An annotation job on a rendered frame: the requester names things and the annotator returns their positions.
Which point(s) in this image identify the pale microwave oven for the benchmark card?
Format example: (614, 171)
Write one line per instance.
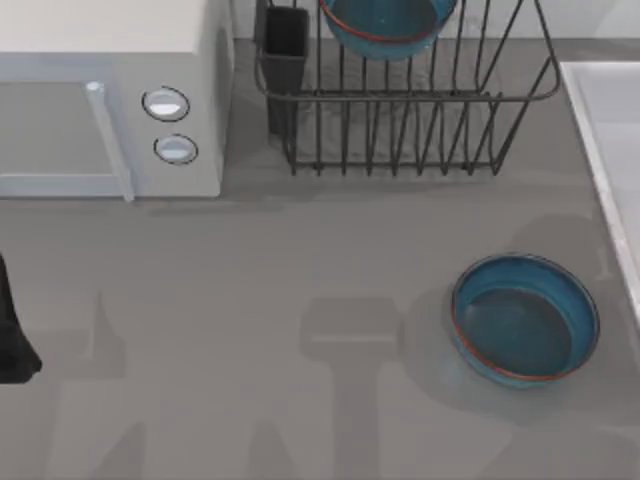
(200, 125)

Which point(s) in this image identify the large microwave knob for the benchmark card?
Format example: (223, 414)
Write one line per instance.
(165, 104)

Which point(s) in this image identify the blue bowl with red rim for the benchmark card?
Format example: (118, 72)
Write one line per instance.
(525, 325)
(390, 35)

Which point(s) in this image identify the black cutlery holder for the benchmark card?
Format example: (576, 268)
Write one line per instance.
(285, 55)

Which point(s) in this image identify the small microwave knob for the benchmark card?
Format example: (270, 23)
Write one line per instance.
(175, 149)

